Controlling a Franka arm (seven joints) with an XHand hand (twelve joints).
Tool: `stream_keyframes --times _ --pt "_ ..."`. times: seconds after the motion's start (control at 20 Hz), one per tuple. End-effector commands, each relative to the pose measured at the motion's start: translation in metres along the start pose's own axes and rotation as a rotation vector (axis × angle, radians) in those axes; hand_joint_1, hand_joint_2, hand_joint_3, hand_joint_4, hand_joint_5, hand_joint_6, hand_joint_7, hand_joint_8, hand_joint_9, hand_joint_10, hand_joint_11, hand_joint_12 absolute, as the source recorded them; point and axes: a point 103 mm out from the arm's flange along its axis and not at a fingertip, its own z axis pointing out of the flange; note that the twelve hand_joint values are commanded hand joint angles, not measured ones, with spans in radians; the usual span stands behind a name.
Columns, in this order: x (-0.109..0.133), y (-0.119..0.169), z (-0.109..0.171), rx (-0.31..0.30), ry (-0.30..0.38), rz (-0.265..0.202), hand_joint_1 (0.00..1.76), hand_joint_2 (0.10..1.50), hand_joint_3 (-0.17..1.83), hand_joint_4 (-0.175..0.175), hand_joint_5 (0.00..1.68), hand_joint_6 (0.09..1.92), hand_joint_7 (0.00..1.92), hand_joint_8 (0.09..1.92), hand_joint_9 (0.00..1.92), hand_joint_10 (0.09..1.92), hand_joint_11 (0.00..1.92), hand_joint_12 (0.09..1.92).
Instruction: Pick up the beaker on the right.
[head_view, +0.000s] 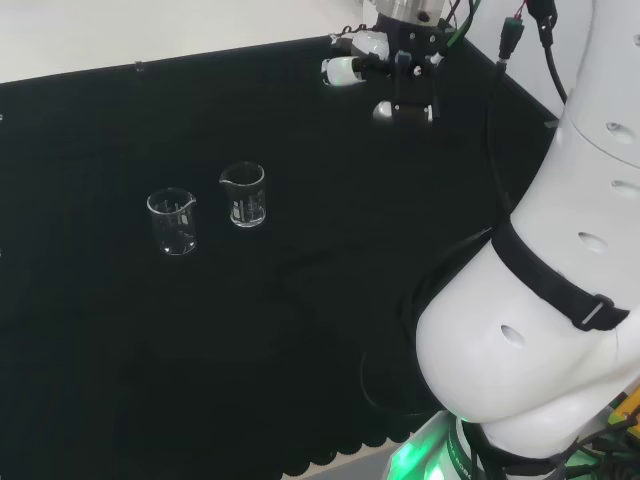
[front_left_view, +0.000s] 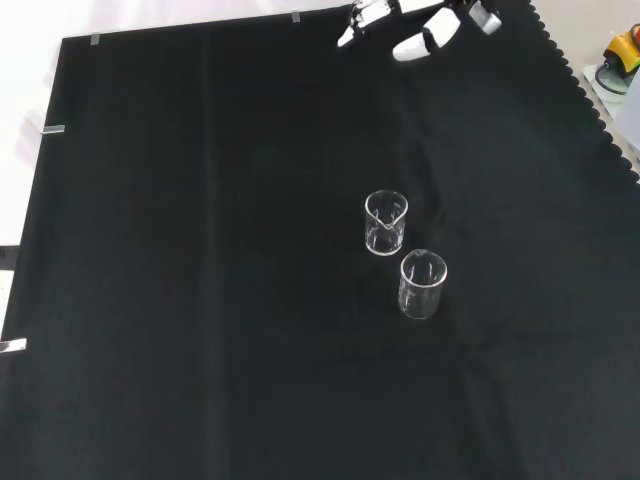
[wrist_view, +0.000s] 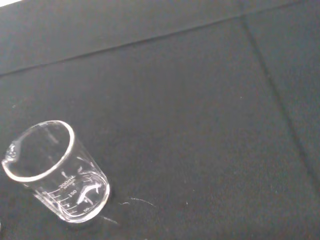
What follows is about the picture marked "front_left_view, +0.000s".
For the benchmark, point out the clear glass beaker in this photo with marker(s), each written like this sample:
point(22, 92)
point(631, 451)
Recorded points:
point(420, 295)
point(385, 235)

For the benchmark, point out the black bench cloth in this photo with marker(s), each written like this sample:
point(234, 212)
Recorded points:
point(200, 250)

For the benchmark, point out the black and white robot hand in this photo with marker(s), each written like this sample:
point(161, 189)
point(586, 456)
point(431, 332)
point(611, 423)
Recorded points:
point(430, 35)

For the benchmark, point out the clear cloth clip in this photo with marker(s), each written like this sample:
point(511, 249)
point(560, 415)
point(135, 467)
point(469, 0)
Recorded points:
point(53, 129)
point(95, 38)
point(296, 16)
point(12, 345)

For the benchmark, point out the yellow stop button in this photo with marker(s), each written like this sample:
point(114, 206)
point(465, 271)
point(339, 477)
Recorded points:
point(625, 47)

